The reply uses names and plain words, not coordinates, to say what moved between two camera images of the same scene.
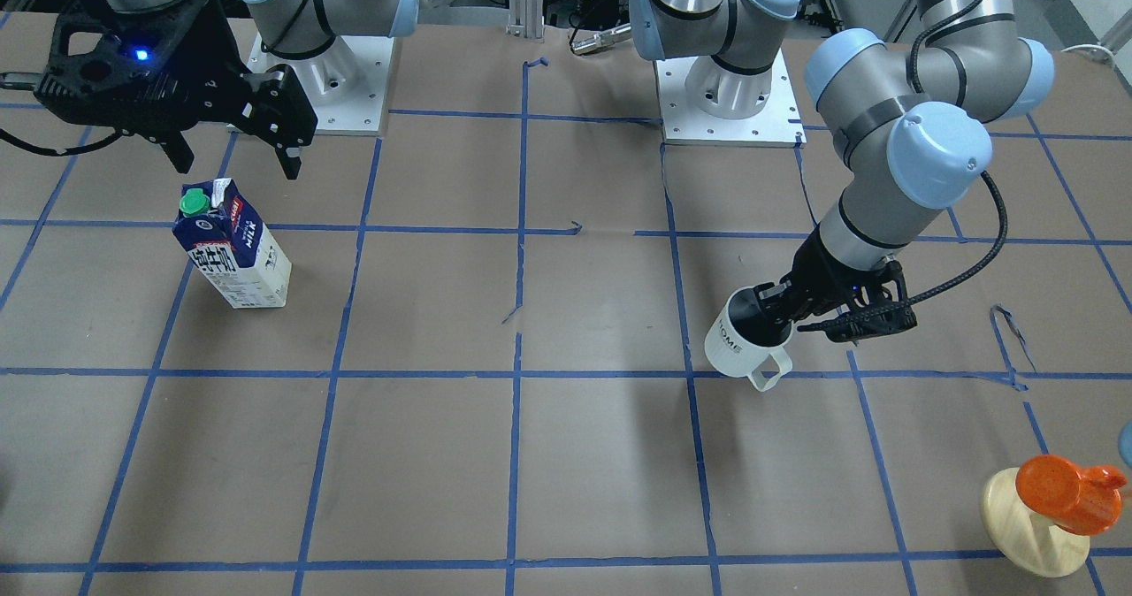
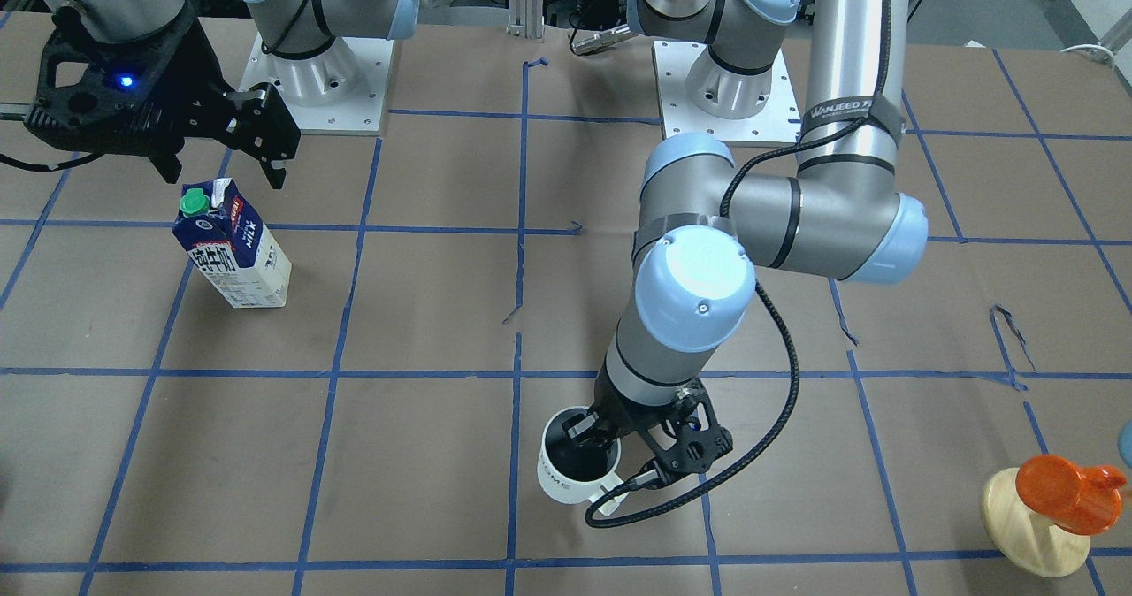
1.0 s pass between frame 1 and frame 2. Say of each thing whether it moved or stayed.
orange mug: stayed
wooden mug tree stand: stayed
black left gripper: moved
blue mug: stayed
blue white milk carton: stayed
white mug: moved
